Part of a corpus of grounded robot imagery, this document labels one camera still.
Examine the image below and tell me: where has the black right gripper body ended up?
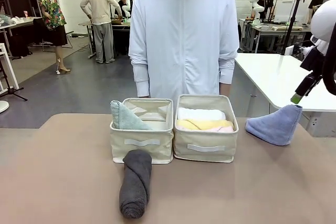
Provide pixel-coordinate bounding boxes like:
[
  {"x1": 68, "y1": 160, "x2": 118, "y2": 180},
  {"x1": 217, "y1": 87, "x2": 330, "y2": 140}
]
[{"x1": 300, "y1": 48, "x2": 326, "y2": 78}]

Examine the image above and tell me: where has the blue towel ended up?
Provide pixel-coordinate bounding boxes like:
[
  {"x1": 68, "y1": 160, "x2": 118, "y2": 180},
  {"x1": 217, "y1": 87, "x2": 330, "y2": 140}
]
[{"x1": 245, "y1": 104, "x2": 303, "y2": 146}]

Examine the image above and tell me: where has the pink towel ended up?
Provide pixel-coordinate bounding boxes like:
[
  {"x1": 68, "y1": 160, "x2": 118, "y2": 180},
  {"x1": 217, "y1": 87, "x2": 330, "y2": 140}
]
[{"x1": 209, "y1": 125, "x2": 234, "y2": 133}]

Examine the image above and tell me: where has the yellow towel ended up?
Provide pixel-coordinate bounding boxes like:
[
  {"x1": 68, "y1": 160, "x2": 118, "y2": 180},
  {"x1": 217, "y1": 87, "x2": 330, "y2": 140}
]
[{"x1": 176, "y1": 119, "x2": 234, "y2": 131}]

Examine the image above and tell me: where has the white towel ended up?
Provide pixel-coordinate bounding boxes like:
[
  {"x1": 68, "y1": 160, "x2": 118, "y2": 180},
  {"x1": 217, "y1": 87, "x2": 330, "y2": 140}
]
[{"x1": 177, "y1": 107, "x2": 226, "y2": 121}]

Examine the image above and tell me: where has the light green towel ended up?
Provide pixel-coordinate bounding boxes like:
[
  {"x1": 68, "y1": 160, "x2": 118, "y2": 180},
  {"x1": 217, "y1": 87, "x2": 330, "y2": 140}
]
[{"x1": 110, "y1": 100, "x2": 153, "y2": 131}]

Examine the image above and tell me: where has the white side table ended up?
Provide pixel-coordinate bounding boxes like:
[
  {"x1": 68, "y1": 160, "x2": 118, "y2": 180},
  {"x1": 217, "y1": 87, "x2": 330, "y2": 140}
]
[{"x1": 234, "y1": 52, "x2": 336, "y2": 138}]

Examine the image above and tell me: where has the grey cluttered background table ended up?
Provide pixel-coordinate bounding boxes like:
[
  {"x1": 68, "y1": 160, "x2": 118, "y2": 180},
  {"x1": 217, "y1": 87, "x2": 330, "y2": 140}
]
[{"x1": 245, "y1": 20, "x2": 314, "y2": 54}]

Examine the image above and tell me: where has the white jointed background robot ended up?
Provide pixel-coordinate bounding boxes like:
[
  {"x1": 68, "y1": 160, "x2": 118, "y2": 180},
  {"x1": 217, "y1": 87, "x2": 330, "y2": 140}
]
[{"x1": 248, "y1": 0, "x2": 272, "y2": 23}]

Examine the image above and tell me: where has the beige fabric bin smooth liner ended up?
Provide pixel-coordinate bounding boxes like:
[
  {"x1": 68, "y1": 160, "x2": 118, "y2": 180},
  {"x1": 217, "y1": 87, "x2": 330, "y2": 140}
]
[{"x1": 173, "y1": 94, "x2": 239, "y2": 164}]

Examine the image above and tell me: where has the person in white jacket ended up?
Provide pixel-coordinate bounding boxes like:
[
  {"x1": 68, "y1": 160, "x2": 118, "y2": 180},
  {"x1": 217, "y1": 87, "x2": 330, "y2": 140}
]
[{"x1": 128, "y1": 0, "x2": 240, "y2": 98}]

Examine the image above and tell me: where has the beige fabric bin creased liner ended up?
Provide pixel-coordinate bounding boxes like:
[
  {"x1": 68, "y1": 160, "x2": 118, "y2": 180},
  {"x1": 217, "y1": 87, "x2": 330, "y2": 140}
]
[{"x1": 109, "y1": 97, "x2": 174, "y2": 164}]

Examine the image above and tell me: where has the dark grey twisted towel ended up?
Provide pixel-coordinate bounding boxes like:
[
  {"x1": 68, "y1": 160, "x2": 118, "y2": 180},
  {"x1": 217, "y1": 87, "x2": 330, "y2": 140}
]
[{"x1": 119, "y1": 150, "x2": 153, "y2": 219}]

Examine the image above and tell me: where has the grey background work table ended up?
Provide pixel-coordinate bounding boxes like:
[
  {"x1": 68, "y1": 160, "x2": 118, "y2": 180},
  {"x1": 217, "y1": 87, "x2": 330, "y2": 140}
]
[{"x1": 78, "y1": 19, "x2": 132, "y2": 58}]

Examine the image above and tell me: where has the man in beige sweater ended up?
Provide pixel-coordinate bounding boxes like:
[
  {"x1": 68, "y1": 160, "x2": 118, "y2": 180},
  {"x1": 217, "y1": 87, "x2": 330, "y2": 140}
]
[{"x1": 80, "y1": 0, "x2": 123, "y2": 64}]

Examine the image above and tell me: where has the woman in floral blouse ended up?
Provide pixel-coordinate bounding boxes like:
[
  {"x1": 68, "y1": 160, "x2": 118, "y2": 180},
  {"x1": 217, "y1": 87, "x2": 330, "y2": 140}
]
[{"x1": 35, "y1": 0, "x2": 71, "y2": 75}]

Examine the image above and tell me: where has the black floor tripod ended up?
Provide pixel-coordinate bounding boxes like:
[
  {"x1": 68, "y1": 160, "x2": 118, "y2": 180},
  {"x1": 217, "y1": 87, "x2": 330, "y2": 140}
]
[{"x1": 0, "y1": 63, "x2": 28, "y2": 102}]

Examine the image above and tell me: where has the grey desk with clutter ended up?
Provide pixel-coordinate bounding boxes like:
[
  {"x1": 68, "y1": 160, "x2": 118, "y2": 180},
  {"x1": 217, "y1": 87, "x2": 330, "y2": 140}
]
[{"x1": 0, "y1": 16, "x2": 44, "y2": 59}]

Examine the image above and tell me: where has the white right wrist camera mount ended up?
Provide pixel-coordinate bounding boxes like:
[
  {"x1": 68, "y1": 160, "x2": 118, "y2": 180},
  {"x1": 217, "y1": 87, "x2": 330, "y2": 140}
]
[{"x1": 299, "y1": 46, "x2": 320, "y2": 59}]

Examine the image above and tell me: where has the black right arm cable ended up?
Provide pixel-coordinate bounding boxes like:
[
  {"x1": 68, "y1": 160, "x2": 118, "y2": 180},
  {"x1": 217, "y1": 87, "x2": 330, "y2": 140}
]
[{"x1": 321, "y1": 20, "x2": 336, "y2": 95}]

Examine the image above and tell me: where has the black camera tripod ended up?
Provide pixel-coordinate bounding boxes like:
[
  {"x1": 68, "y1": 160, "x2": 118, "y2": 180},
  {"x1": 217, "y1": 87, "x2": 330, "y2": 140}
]
[{"x1": 280, "y1": 0, "x2": 309, "y2": 55}]

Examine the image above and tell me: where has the black metal frame stand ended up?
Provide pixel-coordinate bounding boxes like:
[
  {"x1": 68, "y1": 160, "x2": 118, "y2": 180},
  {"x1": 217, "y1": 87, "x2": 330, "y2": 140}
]
[{"x1": 264, "y1": 0, "x2": 280, "y2": 24}]

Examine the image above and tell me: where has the white shelf frame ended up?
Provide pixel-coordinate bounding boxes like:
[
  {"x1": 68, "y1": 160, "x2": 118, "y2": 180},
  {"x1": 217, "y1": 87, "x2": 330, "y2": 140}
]
[{"x1": 0, "y1": 42, "x2": 19, "y2": 91}]

